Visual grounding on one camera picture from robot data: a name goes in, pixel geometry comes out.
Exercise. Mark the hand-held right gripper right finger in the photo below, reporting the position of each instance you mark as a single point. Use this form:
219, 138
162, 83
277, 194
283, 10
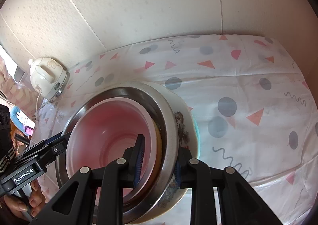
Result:
177, 174

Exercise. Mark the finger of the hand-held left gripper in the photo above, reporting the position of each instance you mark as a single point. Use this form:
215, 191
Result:
56, 146

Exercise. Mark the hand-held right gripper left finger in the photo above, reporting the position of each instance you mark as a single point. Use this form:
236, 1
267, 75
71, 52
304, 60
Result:
139, 157

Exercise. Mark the yellow plastic bowl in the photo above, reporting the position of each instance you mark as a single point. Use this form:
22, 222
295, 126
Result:
159, 140

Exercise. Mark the stainless steel bowl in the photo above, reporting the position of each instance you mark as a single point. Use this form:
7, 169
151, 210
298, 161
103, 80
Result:
166, 125

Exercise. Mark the teal plastic plate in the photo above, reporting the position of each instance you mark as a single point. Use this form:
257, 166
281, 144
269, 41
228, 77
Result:
198, 135

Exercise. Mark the red plastic bowl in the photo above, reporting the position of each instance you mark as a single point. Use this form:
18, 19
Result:
104, 128

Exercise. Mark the blue floral deep plate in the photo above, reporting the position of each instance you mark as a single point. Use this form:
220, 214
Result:
185, 125

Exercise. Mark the person's left hand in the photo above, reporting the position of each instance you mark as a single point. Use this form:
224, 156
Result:
34, 197

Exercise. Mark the blue plastic object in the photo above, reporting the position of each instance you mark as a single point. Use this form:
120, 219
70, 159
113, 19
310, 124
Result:
15, 113

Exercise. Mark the white ceramic electric kettle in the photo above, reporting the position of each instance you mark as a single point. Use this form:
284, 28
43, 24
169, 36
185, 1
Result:
46, 78

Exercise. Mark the pink patterned curtain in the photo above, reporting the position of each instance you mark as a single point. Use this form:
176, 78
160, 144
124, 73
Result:
15, 85

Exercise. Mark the patterned white tablecloth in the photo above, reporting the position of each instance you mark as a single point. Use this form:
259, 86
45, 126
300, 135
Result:
248, 90

